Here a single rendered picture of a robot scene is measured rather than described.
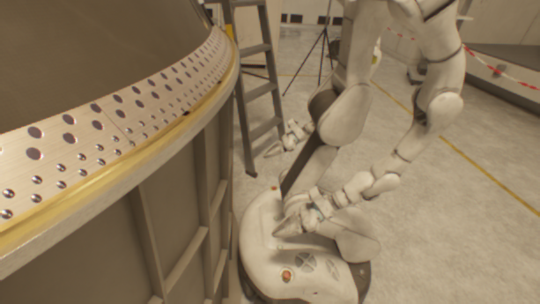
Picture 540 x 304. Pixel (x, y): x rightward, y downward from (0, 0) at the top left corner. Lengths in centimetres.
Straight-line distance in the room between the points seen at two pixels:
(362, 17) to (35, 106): 75
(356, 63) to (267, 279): 91
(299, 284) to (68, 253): 93
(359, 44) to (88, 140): 73
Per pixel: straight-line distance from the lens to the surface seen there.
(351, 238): 133
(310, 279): 125
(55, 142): 41
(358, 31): 86
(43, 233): 38
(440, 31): 72
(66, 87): 44
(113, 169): 40
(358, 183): 91
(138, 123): 45
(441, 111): 81
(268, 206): 145
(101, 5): 52
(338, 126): 91
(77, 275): 52
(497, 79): 502
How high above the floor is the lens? 141
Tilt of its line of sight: 31 degrees down
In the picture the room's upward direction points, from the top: 5 degrees clockwise
